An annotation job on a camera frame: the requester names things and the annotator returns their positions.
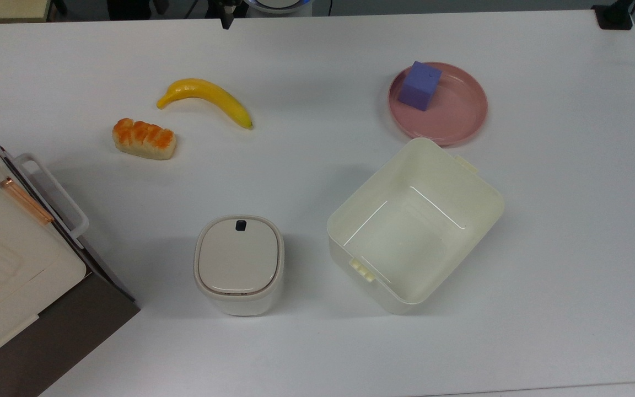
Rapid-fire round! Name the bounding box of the purple foam cube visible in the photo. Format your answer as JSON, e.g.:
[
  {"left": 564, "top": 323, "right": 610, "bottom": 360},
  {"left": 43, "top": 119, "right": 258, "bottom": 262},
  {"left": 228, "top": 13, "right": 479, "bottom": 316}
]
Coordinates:
[{"left": 397, "top": 61, "right": 443, "bottom": 112}]

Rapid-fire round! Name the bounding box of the beige bin lid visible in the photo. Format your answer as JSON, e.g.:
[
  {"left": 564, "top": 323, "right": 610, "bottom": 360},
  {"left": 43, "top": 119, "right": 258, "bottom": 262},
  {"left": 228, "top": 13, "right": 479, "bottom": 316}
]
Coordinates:
[{"left": 197, "top": 216, "right": 283, "bottom": 295}]

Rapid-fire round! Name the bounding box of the orange glazed bread loaf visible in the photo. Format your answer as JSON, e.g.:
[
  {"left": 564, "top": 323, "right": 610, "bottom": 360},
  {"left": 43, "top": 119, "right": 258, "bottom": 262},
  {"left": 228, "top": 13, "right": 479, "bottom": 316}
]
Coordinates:
[{"left": 112, "top": 118, "right": 177, "bottom": 161}]

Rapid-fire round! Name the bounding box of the white microwave oven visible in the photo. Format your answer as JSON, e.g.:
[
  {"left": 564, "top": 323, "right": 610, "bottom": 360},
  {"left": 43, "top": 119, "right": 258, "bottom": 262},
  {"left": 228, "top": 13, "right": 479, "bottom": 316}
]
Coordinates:
[{"left": 0, "top": 112, "right": 141, "bottom": 397}]

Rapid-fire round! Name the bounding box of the white small trash bin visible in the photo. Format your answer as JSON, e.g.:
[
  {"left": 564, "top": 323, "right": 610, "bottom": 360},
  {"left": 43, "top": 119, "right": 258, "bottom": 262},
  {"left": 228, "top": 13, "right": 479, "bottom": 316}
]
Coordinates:
[{"left": 193, "top": 214, "right": 286, "bottom": 317}]

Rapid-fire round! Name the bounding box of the cream plastic storage box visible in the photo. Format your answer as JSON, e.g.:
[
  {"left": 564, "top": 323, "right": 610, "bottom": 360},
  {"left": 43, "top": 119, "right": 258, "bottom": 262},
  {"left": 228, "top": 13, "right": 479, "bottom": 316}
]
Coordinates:
[{"left": 326, "top": 137, "right": 505, "bottom": 315}]

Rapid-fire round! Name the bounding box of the black table clamp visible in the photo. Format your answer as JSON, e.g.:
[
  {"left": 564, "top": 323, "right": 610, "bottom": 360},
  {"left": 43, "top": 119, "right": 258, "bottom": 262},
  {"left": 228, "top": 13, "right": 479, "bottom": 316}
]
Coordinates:
[{"left": 592, "top": 0, "right": 635, "bottom": 30}]

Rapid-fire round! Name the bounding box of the copper oven trim bar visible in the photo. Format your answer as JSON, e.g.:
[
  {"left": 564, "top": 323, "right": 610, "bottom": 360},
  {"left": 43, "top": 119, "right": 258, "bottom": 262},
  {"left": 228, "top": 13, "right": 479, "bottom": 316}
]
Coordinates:
[{"left": 0, "top": 176, "right": 55, "bottom": 225}]

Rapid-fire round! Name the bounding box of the yellow banana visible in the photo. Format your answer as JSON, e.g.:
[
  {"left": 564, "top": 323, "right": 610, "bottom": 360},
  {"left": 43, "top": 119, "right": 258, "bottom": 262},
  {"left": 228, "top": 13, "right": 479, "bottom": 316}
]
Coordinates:
[{"left": 156, "top": 78, "right": 254, "bottom": 131}]

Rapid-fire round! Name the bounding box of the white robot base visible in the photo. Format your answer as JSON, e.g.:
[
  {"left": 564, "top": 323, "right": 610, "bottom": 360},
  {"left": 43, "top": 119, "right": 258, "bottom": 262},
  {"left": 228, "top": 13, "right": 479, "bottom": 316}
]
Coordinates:
[{"left": 244, "top": 0, "right": 314, "bottom": 14}]

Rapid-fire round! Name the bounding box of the pink round plate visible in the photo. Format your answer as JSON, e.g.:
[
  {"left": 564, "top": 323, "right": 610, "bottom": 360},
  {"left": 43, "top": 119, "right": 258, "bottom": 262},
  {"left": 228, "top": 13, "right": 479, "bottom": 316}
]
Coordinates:
[{"left": 388, "top": 62, "right": 488, "bottom": 147}]

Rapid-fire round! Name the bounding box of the wooden side desk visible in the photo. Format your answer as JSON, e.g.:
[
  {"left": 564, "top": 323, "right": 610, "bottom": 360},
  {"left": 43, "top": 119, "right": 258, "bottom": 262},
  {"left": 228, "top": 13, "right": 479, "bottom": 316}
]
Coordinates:
[{"left": 0, "top": 0, "right": 53, "bottom": 24}]

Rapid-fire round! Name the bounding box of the white oven door handle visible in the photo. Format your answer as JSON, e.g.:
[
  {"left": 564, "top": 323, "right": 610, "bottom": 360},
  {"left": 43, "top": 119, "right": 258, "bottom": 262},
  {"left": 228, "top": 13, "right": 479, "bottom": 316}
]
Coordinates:
[{"left": 11, "top": 153, "right": 90, "bottom": 242}]

